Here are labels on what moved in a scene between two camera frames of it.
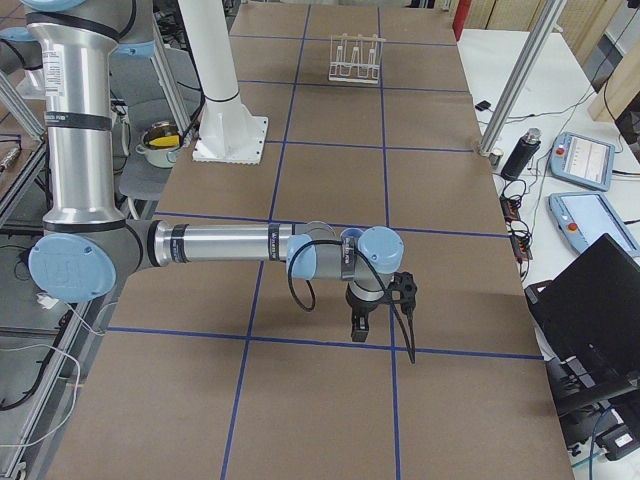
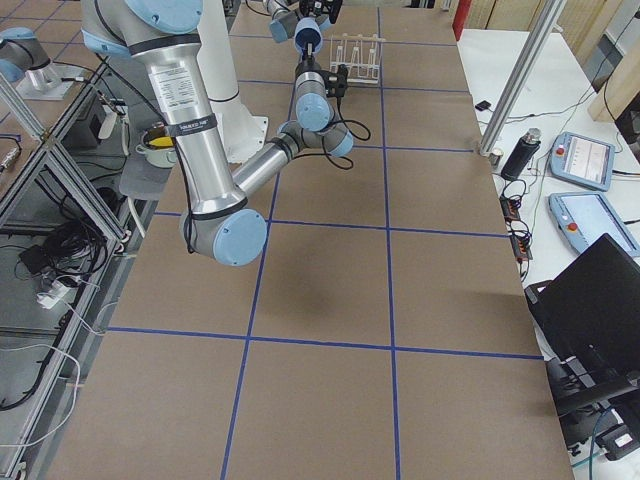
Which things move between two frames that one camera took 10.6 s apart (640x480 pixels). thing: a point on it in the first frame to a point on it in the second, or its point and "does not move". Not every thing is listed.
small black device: x=483 y=105 does not move
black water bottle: x=525 y=151 does not move
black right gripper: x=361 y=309 to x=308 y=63
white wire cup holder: x=355 y=58 does not move
